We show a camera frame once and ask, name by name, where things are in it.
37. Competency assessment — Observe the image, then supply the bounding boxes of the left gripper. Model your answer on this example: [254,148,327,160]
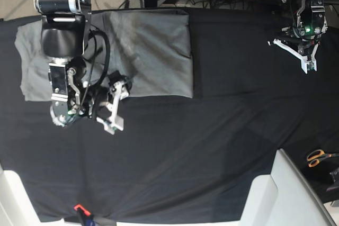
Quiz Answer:
[267,0,327,47]

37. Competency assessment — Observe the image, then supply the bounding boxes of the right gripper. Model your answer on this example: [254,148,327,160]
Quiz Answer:
[48,56,132,128]

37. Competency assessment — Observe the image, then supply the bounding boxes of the grey T-shirt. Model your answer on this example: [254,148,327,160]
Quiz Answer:
[15,10,193,102]

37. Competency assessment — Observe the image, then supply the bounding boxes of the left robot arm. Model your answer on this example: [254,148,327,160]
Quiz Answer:
[268,0,328,56]

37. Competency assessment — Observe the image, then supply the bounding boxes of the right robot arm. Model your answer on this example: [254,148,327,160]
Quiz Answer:
[34,0,129,133]

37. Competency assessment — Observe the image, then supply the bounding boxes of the black table cloth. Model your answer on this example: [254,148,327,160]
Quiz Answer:
[1,8,338,223]

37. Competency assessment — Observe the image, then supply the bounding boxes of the red blue clamp bottom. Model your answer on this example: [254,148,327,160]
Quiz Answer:
[74,204,96,226]

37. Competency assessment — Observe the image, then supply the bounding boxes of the white box left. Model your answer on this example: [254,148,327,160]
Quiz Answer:
[1,169,65,225]

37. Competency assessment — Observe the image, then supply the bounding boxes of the white box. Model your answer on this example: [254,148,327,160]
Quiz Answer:
[1,169,65,225]
[239,149,336,225]

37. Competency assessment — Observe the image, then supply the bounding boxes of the black object right edge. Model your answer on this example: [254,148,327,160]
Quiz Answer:
[326,168,339,192]

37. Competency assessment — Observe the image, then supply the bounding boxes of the white box right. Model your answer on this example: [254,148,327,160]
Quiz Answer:
[239,149,336,225]

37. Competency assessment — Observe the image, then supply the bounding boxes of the orange handled scissors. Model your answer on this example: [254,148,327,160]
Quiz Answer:
[306,149,338,168]

